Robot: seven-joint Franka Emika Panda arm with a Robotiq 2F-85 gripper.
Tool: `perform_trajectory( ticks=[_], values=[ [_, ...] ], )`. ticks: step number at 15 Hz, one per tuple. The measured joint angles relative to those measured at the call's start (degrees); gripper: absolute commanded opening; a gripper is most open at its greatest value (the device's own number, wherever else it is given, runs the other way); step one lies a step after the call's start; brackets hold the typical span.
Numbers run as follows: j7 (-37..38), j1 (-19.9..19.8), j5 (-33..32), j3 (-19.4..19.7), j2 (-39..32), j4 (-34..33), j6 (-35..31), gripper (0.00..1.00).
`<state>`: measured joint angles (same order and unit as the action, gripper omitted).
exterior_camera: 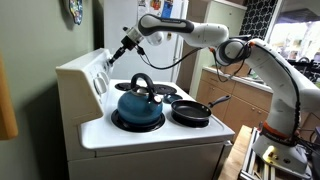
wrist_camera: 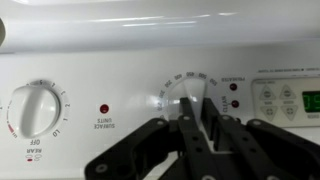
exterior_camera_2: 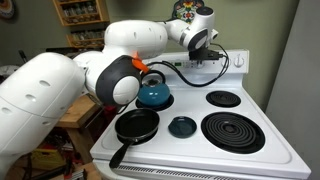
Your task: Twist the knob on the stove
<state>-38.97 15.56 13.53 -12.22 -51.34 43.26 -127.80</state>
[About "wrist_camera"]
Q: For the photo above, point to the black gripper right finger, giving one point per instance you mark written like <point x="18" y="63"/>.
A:
<point x="266" y="150"/>

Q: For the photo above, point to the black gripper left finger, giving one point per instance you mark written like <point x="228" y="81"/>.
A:
<point x="140" y="150"/>

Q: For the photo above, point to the white oven temperature knob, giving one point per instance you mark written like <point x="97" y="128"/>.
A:
<point x="193" y="90"/>

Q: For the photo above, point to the stove clock keypad panel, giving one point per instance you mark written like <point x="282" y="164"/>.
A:
<point x="280" y="100"/>

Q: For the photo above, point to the white electric stove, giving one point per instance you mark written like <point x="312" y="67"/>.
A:
<point x="133" y="60"/>

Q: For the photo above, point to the white stove burner knob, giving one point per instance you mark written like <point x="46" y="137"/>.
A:
<point x="31" y="111"/>

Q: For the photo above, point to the red surface units light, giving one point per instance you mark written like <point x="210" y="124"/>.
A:
<point x="104" y="109"/>

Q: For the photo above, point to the red oven indicator light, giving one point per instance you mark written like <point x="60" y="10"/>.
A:
<point x="235" y="104"/>
<point x="233" y="87"/>

